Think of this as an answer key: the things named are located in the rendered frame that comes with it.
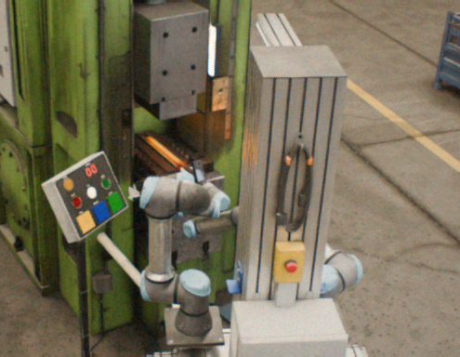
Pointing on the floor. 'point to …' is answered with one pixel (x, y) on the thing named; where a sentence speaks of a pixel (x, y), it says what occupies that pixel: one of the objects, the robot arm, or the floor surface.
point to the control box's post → (83, 297)
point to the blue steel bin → (453, 52)
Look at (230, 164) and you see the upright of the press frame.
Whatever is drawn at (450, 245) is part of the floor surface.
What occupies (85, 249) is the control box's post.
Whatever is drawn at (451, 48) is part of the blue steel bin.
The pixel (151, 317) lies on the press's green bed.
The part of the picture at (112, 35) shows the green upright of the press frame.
